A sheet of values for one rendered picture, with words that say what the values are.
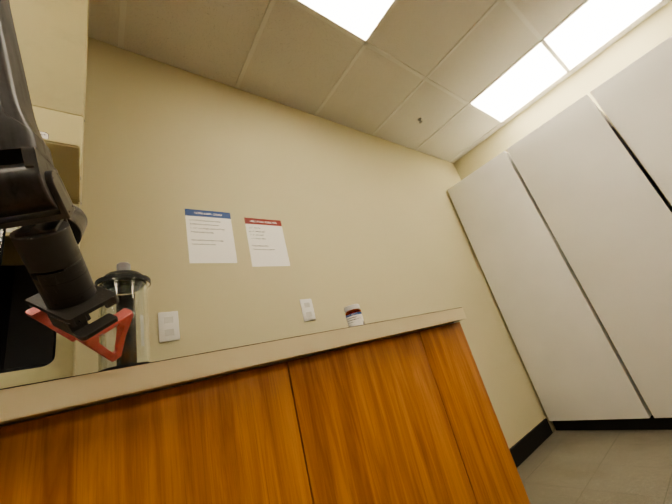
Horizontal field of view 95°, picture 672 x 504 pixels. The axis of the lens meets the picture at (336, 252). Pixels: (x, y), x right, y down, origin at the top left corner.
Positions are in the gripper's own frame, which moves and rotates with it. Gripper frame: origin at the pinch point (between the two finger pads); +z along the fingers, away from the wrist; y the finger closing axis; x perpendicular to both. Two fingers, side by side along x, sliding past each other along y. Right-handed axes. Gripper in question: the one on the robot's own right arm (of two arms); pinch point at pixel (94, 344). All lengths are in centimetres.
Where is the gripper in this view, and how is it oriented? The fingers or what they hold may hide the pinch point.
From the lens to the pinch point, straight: 62.4
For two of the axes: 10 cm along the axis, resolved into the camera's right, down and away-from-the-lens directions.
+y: -9.1, -2.1, 3.6
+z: -0.2, 8.8, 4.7
